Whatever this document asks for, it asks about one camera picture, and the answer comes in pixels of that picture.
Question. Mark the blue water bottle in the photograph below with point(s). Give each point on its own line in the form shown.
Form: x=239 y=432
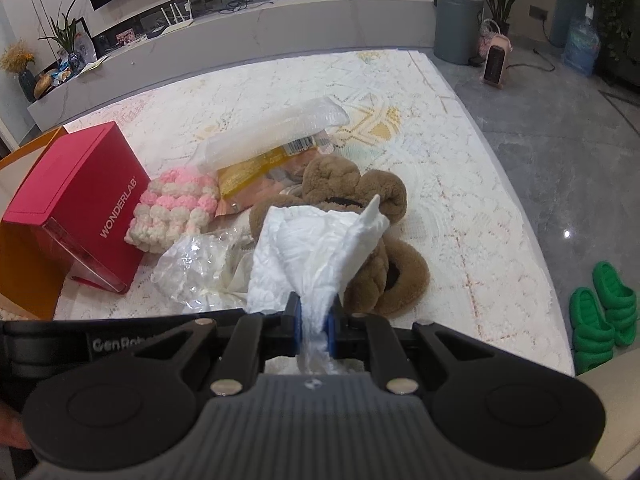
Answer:
x=580 y=47

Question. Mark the clear plastic bag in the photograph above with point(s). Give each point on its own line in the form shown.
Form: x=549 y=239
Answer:
x=195 y=270

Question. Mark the pink white knitted hat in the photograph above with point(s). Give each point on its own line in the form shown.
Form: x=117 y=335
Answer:
x=170 y=205

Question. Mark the grey standing appliance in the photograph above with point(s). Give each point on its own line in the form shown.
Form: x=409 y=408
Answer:
x=570 y=0

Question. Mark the leafy green plant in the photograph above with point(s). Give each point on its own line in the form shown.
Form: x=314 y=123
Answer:
x=617 y=5

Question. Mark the small photo frame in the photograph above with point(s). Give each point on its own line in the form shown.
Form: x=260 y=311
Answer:
x=125 y=36

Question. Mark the orange snack packet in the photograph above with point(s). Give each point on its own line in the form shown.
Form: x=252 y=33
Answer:
x=255 y=172

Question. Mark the white cloth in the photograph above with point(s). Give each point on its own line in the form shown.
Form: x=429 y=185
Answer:
x=300 y=250

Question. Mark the white router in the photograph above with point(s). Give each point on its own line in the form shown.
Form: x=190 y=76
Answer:
x=177 y=19

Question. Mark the orchid in blue vase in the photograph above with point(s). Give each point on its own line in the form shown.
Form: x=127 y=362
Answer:
x=75 y=57

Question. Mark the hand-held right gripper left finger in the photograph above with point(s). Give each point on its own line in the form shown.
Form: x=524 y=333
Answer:
x=298 y=317

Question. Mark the red box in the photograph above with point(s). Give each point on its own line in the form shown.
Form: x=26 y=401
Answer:
x=85 y=195

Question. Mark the green slipper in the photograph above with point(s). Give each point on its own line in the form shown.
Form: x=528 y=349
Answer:
x=592 y=332
x=617 y=305

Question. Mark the yellow dried flowers vase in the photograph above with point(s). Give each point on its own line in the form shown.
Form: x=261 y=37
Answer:
x=26 y=85

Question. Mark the bubble wrap sheet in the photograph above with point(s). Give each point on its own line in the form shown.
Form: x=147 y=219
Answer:
x=270 y=130

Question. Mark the pink space heater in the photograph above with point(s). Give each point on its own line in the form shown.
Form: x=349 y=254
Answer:
x=497 y=67

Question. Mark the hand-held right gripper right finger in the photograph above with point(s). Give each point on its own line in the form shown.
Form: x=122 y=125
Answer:
x=330 y=330

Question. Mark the grey trash bin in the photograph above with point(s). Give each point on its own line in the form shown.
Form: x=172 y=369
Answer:
x=457 y=25

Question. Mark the grey stone tv console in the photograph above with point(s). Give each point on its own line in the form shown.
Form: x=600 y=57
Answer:
x=250 y=30

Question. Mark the white lace tablecloth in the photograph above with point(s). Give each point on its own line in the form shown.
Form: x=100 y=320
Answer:
x=450 y=210

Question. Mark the brown plush slipper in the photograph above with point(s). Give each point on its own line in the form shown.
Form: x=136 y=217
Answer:
x=405 y=292
x=340 y=175

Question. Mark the beige sofa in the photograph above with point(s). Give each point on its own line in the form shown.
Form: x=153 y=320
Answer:
x=617 y=400

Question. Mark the orange box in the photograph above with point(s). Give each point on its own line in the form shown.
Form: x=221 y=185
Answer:
x=25 y=270

